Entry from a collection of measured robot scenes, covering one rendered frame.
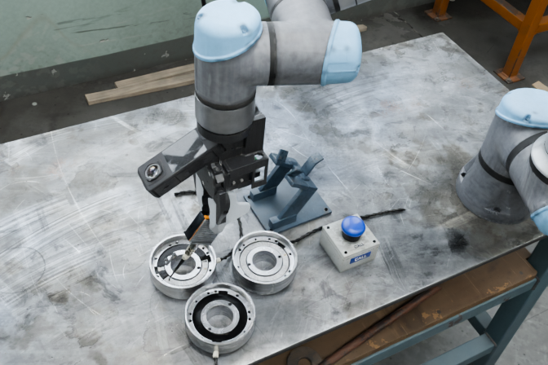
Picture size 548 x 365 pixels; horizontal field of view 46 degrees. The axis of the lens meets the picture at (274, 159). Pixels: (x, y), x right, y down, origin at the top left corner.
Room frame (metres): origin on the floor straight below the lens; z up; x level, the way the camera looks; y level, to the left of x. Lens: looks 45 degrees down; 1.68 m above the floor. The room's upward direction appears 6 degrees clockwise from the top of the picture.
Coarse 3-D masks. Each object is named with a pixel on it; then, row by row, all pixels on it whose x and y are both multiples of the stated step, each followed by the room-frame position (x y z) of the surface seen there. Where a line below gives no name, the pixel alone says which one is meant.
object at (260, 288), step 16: (240, 240) 0.64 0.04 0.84; (256, 240) 0.66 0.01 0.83; (272, 240) 0.66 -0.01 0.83; (288, 240) 0.66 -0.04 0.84; (240, 256) 0.63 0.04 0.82; (256, 256) 0.63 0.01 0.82; (272, 256) 0.63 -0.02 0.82; (288, 256) 0.63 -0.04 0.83; (240, 272) 0.58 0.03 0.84; (256, 272) 0.59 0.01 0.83; (272, 272) 0.60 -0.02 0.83; (288, 272) 0.60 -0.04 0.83; (256, 288) 0.57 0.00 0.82; (272, 288) 0.57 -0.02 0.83
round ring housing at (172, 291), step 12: (168, 240) 0.63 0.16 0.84; (180, 240) 0.64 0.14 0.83; (156, 252) 0.61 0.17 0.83; (180, 252) 0.62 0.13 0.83; (156, 264) 0.59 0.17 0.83; (192, 264) 0.61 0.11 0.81; (156, 276) 0.56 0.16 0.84; (180, 276) 0.57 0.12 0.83; (192, 276) 0.57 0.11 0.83; (204, 276) 0.58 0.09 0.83; (168, 288) 0.54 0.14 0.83; (180, 288) 0.54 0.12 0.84; (192, 288) 0.55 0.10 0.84
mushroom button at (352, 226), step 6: (348, 216) 0.70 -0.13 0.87; (354, 216) 0.70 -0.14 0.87; (342, 222) 0.68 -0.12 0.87; (348, 222) 0.68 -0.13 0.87; (354, 222) 0.68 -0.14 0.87; (360, 222) 0.68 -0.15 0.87; (342, 228) 0.67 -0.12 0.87; (348, 228) 0.67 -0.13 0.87; (354, 228) 0.67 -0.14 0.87; (360, 228) 0.67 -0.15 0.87; (348, 234) 0.66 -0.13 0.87; (354, 234) 0.66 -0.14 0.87; (360, 234) 0.66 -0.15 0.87
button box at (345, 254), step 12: (324, 228) 0.69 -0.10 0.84; (336, 228) 0.69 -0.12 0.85; (324, 240) 0.68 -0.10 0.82; (336, 240) 0.66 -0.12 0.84; (348, 240) 0.67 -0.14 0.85; (360, 240) 0.67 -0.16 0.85; (372, 240) 0.67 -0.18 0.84; (336, 252) 0.65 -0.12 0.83; (348, 252) 0.64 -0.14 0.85; (360, 252) 0.65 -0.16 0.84; (372, 252) 0.66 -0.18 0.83; (336, 264) 0.64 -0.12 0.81; (348, 264) 0.64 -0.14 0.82; (360, 264) 0.65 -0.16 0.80
